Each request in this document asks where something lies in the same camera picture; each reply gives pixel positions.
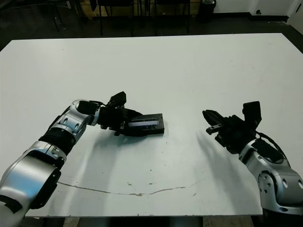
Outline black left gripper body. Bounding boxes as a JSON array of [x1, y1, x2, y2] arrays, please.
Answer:
[[97, 106, 130, 130]]

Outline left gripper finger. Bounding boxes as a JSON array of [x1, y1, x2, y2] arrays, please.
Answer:
[[124, 109, 143, 118], [115, 129, 133, 138]]

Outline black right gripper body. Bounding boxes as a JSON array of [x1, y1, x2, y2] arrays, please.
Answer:
[[205, 115, 258, 154]]

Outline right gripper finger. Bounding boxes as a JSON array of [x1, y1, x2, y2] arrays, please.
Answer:
[[204, 114, 223, 127], [203, 109, 225, 121]]

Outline black box lid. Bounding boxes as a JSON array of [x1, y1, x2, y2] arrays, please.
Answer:
[[123, 113, 166, 138]]

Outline black mesh chair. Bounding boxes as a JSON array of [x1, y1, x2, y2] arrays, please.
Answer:
[[98, 0, 134, 36], [155, 0, 191, 35]]

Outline black trash bin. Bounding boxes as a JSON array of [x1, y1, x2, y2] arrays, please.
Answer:
[[198, 0, 217, 23]]

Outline grey chair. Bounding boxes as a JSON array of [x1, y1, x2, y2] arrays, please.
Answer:
[[51, 0, 83, 33]]

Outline white door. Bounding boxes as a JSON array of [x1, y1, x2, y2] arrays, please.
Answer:
[[288, 0, 303, 26]]

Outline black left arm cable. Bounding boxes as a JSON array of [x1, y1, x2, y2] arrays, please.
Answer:
[[89, 100, 111, 107]]

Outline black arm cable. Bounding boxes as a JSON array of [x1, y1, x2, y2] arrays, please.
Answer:
[[255, 132, 288, 161], [89, 100, 111, 107]]

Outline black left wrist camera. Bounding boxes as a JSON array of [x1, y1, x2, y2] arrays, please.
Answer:
[[108, 91, 128, 107]]

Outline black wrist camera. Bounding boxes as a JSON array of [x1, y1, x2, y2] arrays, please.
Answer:
[[241, 101, 261, 130], [108, 91, 128, 107]]

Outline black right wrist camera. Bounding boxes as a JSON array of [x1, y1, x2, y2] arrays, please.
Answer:
[[241, 101, 261, 130]]

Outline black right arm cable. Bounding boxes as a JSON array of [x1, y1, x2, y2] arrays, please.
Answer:
[[255, 132, 288, 161]]

